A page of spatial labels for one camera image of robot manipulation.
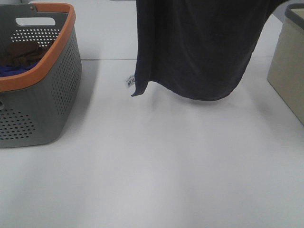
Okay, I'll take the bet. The dark navy towel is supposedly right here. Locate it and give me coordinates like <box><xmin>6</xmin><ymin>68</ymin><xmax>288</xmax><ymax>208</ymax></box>
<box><xmin>133</xmin><ymin>0</ymin><xmax>282</xmax><ymax>101</ymax></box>

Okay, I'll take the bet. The grey perforated basket orange rim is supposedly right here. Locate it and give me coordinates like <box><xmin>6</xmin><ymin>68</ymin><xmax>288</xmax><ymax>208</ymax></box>
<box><xmin>0</xmin><ymin>3</ymin><xmax>82</xmax><ymax>148</ymax></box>

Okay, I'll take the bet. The beige fabric bin grey rim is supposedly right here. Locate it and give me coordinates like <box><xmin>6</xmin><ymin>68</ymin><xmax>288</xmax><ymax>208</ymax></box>
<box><xmin>267</xmin><ymin>3</ymin><xmax>304</xmax><ymax>124</ymax></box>

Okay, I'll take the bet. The brown cloth in basket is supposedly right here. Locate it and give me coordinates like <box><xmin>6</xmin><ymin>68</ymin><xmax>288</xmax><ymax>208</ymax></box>
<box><xmin>0</xmin><ymin>41</ymin><xmax>52</xmax><ymax>67</ymax></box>

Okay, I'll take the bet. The blue cloth in basket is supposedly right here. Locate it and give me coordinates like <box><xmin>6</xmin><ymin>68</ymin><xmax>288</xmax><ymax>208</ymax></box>
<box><xmin>0</xmin><ymin>63</ymin><xmax>37</xmax><ymax>77</ymax></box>

